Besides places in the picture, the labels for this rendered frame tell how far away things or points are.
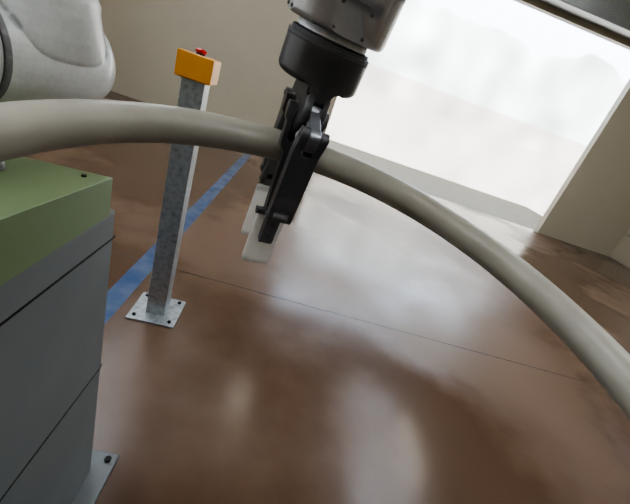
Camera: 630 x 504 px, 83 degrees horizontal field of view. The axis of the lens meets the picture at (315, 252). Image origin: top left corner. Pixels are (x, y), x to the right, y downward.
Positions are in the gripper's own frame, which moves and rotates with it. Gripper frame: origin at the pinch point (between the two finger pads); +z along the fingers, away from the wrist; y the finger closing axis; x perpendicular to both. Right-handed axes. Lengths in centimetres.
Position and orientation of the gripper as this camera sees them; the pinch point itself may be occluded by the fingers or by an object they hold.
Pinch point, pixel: (261, 225)
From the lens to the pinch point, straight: 42.1
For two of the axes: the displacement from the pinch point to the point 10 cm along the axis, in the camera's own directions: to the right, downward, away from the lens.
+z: -3.8, 7.6, 5.3
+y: 1.6, 6.2, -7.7
